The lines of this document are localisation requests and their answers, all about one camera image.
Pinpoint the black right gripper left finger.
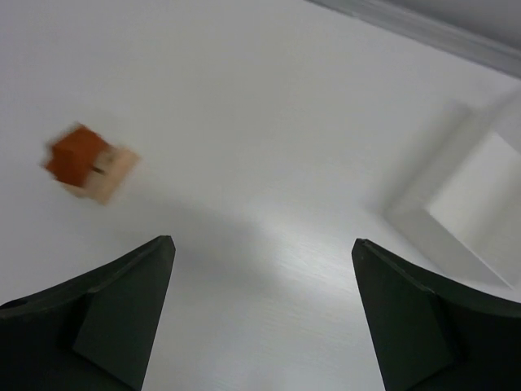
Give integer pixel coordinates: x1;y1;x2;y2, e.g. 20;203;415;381
1;235;176;390

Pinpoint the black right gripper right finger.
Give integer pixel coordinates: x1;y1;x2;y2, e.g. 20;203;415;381
352;239;520;390

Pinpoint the light long wood block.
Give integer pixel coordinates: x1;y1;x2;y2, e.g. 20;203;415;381
91;147;140;204

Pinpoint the dark brown wood cube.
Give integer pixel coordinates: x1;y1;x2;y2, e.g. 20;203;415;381
49;123;110;165

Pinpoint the dark brown arch block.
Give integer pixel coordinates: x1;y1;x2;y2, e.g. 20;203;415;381
42;152;94;189

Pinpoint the white storage box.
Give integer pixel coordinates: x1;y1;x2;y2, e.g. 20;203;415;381
385;91;520;290

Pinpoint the aluminium table frame rail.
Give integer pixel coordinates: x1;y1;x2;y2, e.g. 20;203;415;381
315;0;520;78

